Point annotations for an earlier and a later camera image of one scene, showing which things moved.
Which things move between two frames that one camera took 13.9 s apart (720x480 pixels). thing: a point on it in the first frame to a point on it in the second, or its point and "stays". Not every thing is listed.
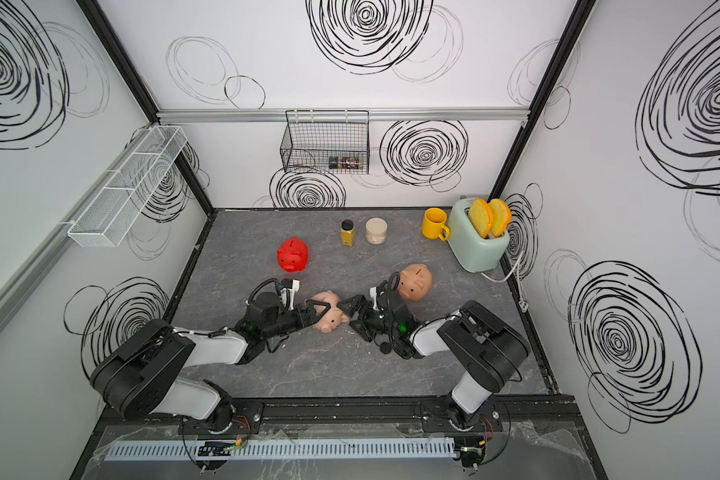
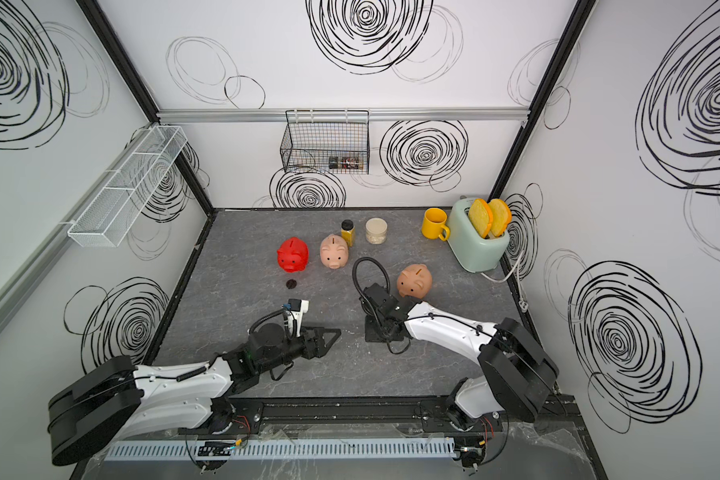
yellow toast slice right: (500, 217) stays
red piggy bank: (293, 254) stays
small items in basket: (345, 163) stays
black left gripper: (311, 319) to (318, 349)
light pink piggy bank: (334, 317) to (334, 251)
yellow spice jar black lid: (348, 233) stays
